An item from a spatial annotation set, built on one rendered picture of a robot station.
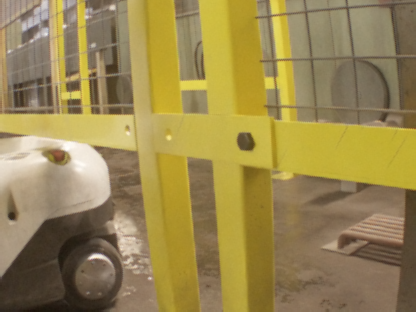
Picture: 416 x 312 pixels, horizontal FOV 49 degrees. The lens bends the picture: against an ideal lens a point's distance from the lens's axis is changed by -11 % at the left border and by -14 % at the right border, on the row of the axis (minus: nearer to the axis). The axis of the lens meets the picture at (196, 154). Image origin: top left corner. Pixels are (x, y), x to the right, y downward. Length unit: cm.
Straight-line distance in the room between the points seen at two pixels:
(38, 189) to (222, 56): 52
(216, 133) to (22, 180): 48
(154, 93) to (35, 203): 39
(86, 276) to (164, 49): 55
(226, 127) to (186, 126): 7
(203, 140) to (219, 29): 13
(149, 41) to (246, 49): 16
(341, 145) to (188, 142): 22
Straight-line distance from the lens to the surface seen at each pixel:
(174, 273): 73
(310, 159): 48
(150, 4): 68
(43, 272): 100
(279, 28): 220
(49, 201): 97
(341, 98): 252
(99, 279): 107
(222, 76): 55
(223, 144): 56
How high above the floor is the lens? 49
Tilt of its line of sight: 9 degrees down
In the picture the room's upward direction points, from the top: 5 degrees counter-clockwise
